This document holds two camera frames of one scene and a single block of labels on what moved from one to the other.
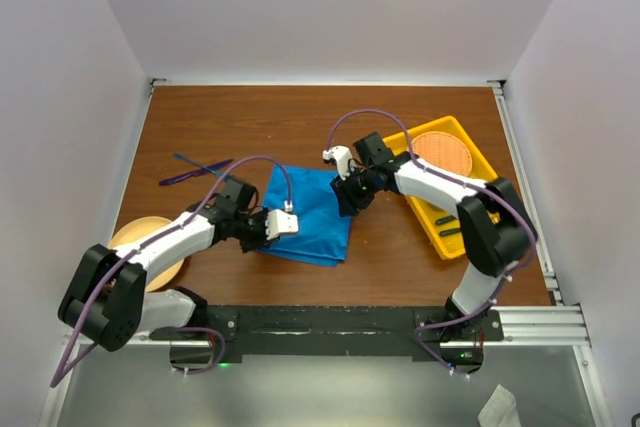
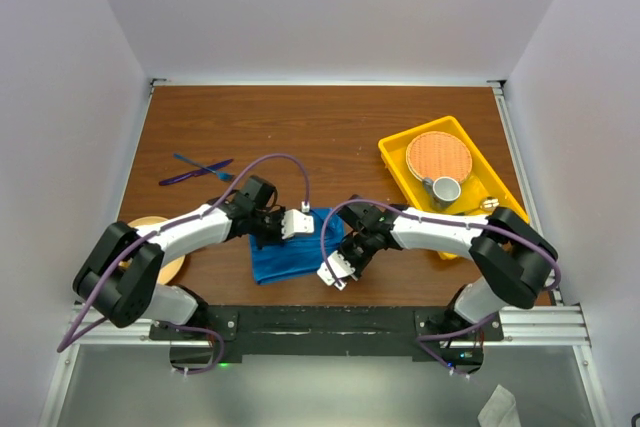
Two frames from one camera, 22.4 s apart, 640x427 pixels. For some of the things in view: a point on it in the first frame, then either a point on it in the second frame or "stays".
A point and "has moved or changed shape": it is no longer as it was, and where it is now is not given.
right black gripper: (349, 203) → (358, 267)
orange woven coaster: (443, 150) stays
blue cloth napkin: (323, 232) has moved or changed shape
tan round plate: (137, 228) stays
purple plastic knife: (209, 169) stays
